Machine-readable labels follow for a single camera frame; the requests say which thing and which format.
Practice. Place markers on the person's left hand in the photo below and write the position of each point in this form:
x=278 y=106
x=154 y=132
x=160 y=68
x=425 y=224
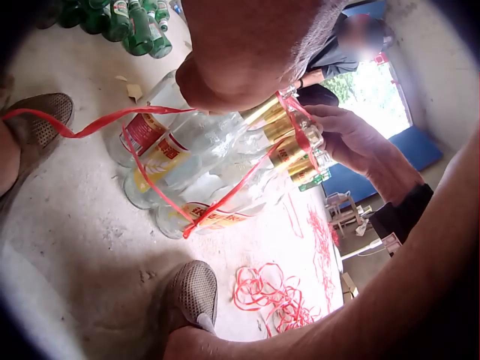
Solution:
x=247 y=41

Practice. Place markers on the person's right hand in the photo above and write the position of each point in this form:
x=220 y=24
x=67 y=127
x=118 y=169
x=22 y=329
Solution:
x=360 y=146

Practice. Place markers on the person's right fingers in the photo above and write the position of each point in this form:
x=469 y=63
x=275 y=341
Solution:
x=327 y=123

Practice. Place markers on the person's left fingers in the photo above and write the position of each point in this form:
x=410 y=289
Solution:
x=217 y=84

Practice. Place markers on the bundle of clear glass bottles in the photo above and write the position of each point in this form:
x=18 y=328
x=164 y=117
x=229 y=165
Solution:
x=210 y=150

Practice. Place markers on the blue panel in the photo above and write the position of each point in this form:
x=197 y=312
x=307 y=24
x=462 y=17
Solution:
x=352 y=183
x=416 y=148

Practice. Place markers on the cardboard scrap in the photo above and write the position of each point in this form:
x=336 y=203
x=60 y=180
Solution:
x=132 y=91

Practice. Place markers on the white stool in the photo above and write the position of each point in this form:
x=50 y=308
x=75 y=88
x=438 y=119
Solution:
x=339 y=212

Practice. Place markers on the pile of green glass bottles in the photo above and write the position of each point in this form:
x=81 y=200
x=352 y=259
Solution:
x=135 y=26

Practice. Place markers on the black wrist band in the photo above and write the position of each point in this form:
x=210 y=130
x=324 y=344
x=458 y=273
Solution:
x=407 y=210

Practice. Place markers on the small cardboard box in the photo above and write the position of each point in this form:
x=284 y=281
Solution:
x=349 y=285

